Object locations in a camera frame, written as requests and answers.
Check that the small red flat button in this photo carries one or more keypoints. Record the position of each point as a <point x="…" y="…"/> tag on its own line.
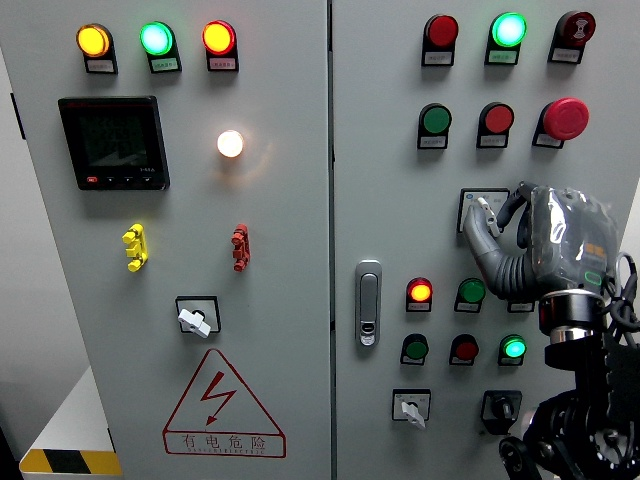
<point x="465" y="350"/>

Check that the large green lit lamp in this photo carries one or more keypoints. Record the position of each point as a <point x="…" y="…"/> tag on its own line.
<point x="508" y="30"/>

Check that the silver door lock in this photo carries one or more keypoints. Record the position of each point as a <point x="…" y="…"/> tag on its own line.
<point x="368" y="300"/>

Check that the large dark red lamp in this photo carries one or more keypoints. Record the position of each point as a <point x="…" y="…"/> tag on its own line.
<point x="442" y="31"/>

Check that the short black cabinet hinge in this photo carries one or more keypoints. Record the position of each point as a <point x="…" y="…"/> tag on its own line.
<point x="111" y="439"/>

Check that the small green lit lamp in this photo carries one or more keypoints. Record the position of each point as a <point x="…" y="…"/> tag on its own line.
<point x="513" y="347"/>

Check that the long black cabinet hinge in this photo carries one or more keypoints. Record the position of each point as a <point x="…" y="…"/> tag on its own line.
<point x="17" y="116"/>

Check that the large green push button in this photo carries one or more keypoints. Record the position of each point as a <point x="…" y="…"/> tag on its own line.
<point x="436" y="119"/>

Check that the small label plate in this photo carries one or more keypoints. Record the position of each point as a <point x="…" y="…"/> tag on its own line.
<point x="520" y="308"/>
<point x="418" y="307"/>
<point x="165" y="64"/>
<point x="564" y="55"/>
<point x="461" y="361"/>
<point x="467" y="308"/>
<point x="547" y="140"/>
<point x="437" y="58"/>
<point x="433" y="142"/>
<point x="509" y="361"/>
<point x="492" y="141"/>
<point x="500" y="57"/>
<point x="101" y="66"/>
<point x="223" y="63"/>
<point x="412" y="361"/>

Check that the dark red buzzer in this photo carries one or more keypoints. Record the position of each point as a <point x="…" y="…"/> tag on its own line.
<point x="577" y="27"/>

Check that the large red push button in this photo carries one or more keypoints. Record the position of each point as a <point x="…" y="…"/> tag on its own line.
<point x="498" y="118"/>

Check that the yellow round lamp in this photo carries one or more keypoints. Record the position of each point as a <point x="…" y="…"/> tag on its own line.
<point x="92" y="41"/>

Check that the white round lamp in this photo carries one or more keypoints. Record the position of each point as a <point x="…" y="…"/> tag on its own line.
<point x="230" y="144"/>

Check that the black yellow striped tape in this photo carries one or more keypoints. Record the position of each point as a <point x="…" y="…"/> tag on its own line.
<point x="70" y="462"/>

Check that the red warning triangle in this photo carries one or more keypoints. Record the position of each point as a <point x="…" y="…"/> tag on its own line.
<point x="220" y="394"/>

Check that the green lit lamp beside yellow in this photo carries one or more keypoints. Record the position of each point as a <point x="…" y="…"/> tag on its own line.
<point x="156" y="38"/>

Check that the large red stop button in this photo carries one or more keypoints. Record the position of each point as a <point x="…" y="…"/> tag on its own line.
<point x="566" y="118"/>

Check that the grey cabinet door with display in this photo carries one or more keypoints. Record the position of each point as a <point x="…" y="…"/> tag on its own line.
<point x="275" y="225"/>

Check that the small red lit lamp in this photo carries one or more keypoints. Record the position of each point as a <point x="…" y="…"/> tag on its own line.
<point x="420" y="291"/>

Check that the small green flat button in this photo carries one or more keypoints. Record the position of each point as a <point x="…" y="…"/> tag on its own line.
<point x="416" y="349"/>

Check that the small green domed button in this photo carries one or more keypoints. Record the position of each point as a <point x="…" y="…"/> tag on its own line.
<point x="472" y="290"/>

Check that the black display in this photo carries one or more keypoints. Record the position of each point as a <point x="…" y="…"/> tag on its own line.
<point x="114" y="144"/>

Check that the grey cabinet door with lock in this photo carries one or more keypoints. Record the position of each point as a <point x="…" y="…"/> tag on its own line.
<point x="395" y="210"/>

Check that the red lit lamp beside green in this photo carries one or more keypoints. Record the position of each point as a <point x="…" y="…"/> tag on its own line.
<point x="218" y="37"/>

